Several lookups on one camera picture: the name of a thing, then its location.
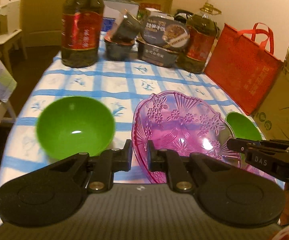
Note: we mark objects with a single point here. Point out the brown cardboard box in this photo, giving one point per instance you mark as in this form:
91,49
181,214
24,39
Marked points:
272,117

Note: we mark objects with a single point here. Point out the green plastic bowl right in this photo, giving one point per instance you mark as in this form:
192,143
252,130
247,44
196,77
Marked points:
242,126

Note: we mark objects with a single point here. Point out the white box with blue label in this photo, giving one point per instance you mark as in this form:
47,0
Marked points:
113,9

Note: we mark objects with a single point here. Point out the large oil bottle red label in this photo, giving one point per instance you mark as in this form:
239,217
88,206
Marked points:
81,26

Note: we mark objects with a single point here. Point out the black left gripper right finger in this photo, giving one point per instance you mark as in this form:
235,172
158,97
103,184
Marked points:
224,192

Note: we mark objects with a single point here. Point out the tilted dark food packet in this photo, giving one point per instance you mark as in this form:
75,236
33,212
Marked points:
125,28

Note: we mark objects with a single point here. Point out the small dark food tub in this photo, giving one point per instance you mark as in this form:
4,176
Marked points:
117,51

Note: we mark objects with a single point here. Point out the white wooden chair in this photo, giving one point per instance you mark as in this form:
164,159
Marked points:
11,34

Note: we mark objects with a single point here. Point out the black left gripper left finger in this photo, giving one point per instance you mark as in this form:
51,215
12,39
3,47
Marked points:
57,191

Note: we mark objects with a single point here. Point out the green plastic bowl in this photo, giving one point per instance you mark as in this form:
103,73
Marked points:
75,124
242,126

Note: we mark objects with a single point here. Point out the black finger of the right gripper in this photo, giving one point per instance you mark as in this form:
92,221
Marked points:
269,156

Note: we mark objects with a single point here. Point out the tilted instant meal box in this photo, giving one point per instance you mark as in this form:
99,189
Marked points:
165,33

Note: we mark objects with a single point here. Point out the dark instant rice box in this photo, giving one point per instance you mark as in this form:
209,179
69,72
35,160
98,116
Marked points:
156,55

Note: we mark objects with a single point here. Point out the pink transparent plastic plate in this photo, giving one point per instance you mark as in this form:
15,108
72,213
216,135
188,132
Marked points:
175,121

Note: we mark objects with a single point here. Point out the red tote bag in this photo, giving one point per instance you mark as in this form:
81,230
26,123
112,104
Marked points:
244,66

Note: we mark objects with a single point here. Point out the green plastic bowl left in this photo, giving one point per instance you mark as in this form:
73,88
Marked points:
75,124

